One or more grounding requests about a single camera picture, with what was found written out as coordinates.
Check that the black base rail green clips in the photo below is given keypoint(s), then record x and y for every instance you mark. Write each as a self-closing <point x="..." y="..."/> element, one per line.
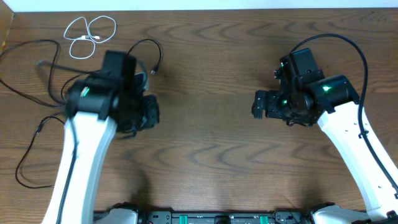
<point x="168" y="217"/>

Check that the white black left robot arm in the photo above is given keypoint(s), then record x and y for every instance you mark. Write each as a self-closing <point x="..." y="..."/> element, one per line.
<point x="97" y="108"/>

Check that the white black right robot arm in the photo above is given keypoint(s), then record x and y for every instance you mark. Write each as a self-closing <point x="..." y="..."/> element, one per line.
<point x="334" y="105"/>

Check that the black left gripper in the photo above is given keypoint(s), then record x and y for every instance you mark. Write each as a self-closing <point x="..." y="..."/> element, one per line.
<point x="153" y="114"/>

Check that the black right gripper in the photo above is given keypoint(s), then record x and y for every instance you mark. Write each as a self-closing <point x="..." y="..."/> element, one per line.
<point x="271" y="97"/>

